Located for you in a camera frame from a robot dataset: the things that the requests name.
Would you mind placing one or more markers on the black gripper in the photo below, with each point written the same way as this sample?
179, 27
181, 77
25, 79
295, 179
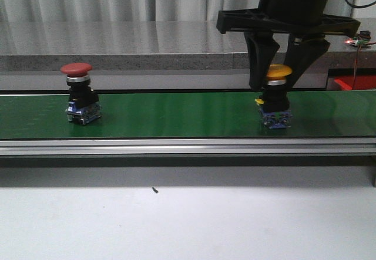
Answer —
306, 41

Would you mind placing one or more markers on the yellow mushroom push button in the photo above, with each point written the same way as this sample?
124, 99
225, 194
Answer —
274, 105

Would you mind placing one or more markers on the red mushroom push button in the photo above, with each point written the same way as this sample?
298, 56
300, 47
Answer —
83, 104

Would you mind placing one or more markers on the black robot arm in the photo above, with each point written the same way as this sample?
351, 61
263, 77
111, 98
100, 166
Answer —
310, 5

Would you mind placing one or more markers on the small green circuit board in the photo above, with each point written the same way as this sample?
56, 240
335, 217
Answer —
361, 39

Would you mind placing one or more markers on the green conveyor belt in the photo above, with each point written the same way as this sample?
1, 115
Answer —
189, 115

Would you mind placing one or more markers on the red plastic bin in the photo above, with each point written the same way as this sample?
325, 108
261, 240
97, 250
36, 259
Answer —
363, 82

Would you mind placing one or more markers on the aluminium conveyor frame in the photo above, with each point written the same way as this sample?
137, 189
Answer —
291, 163

